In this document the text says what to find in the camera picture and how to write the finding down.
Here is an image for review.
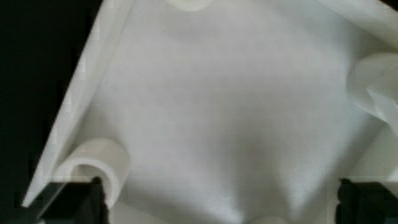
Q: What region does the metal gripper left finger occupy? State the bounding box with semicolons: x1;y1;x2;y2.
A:
29;177;110;224

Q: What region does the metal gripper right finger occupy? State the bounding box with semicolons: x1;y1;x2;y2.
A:
336;179;398;224

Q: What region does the white square table top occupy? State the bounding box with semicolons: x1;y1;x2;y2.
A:
34;0;386;224

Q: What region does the white table leg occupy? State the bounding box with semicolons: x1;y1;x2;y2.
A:
347;53;398;136

